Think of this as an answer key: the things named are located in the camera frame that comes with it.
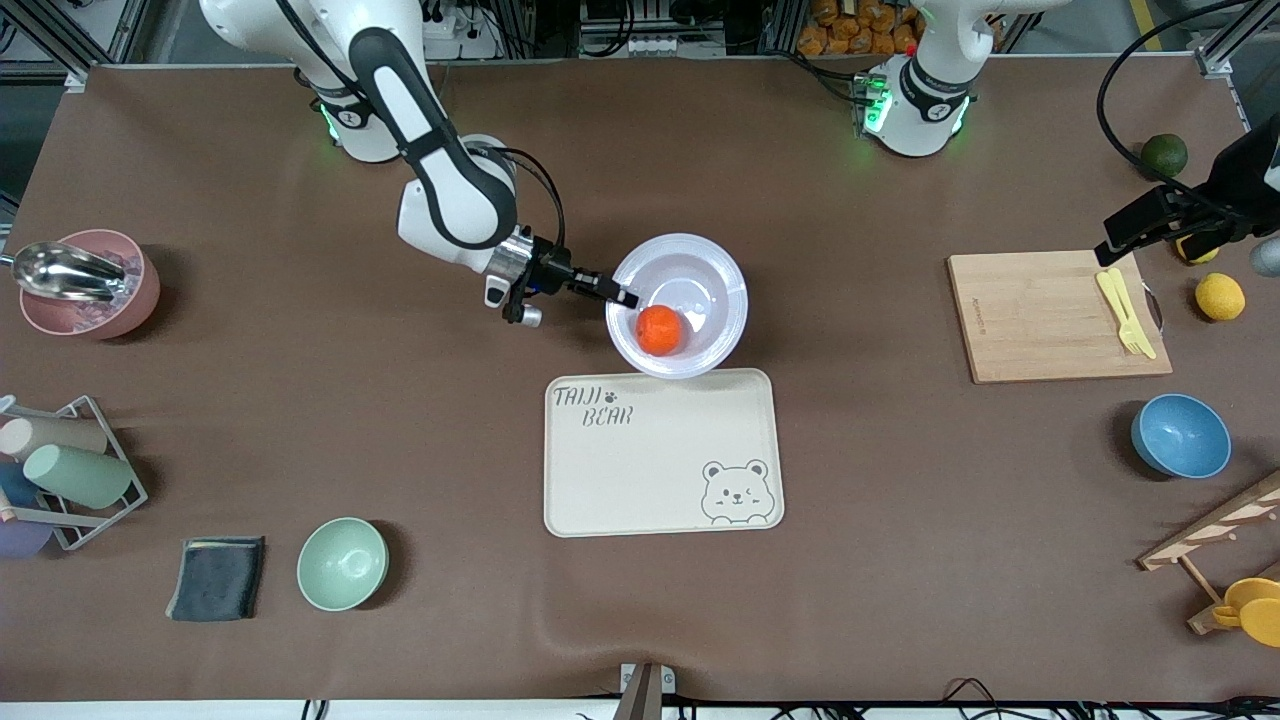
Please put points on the mint green cup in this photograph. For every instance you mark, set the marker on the mint green cup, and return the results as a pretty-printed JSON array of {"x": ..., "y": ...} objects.
[{"x": 80, "y": 476}]

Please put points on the dark green lime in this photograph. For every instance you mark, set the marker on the dark green lime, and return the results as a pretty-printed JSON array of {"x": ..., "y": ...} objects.
[{"x": 1164, "y": 156}]

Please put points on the cream tray with bear print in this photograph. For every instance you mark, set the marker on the cream tray with bear print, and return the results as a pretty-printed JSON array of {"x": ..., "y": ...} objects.
[{"x": 650, "y": 470}]

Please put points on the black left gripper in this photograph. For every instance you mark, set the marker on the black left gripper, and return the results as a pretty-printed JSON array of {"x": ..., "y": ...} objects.
[{"x": 1226, "y": 190}]

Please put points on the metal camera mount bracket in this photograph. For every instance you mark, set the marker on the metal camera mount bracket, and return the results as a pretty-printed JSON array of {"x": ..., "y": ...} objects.
[{"x": 640, "y": 690}]

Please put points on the metal scoop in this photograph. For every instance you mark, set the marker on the metal scoop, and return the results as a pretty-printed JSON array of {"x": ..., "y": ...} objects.
[{"x": 65, "y": 272}]

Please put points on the wooden cutting board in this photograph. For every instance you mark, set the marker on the wooden cutting board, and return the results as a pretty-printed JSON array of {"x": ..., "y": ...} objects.
[{"x": 1020, "y": 350}]

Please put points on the white power strip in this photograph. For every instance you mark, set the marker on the white power strip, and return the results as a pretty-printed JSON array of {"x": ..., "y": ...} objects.
[{"x": 445, "y": 35}]

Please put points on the white round plate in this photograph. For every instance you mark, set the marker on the white round plate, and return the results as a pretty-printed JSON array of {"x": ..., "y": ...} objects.
[{"x": 710, "y": 290}]

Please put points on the pink bowl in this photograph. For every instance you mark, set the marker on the pink bowl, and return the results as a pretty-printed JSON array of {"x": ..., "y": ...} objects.
[{"x": 120, "y": 315}]

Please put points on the yellow lemon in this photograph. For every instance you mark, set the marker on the yellow lemon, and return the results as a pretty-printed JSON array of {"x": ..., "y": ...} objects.
[
  {"x": 1198, "y": 254},
  {"x": 1220, "y": 298}
]

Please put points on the blue bowl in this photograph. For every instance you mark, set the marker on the blue bowl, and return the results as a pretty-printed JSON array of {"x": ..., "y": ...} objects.
[{"x": 1182, "y": 436}]

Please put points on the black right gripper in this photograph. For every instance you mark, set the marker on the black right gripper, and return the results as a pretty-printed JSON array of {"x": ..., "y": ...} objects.
[{"x": 553, "y": 272}]

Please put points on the purple cup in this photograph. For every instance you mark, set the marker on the purple cup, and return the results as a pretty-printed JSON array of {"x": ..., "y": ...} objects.
[{"x": 20, "y": 540}]

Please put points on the dark grey folded cloth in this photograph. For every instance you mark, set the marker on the dark grey folded cloth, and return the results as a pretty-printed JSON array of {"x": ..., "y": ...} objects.
[{"x": 215, "y": 580}]

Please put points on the blue cup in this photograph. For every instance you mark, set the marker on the blue cup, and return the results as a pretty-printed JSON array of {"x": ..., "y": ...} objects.
[{"x": 15, "y": 485}]

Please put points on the orange fruit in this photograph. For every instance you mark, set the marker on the orange fruit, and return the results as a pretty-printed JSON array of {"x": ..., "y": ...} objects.
[{"x": 660, "y": 331}]

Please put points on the beige cup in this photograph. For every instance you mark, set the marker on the beige cup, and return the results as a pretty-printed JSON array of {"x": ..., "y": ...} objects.
[{"x": 60, "y": 435}]

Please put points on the wooden stand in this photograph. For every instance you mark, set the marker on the wooden stand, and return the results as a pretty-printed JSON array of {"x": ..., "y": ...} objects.
[{"x": 1200, "y": 535}]

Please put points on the light green bowl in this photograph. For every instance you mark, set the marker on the light green bowl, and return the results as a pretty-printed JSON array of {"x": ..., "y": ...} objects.
[{"x": 342, "y": 564}]

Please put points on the yellow plastic fork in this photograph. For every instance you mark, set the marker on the yellow plastic fork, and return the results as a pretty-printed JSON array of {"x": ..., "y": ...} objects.
[{"x": 1118, "y": 300}]

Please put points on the bag of orange fruits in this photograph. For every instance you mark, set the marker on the bag of orange fruits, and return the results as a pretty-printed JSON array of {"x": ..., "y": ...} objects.
[{"x": 850, "y": 30}]

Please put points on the aluminium frame profile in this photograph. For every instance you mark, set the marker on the aluminium frame profile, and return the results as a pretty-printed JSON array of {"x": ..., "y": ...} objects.
[{"x": 1230, "y": 45}]

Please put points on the yellow mug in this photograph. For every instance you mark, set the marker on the yellow mug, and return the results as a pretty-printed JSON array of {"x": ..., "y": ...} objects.
[{"x": 1258, "y": 612}]

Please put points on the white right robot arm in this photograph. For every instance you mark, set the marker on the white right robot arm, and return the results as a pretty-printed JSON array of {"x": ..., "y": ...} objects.
[{"x": 450, "y": 200}]

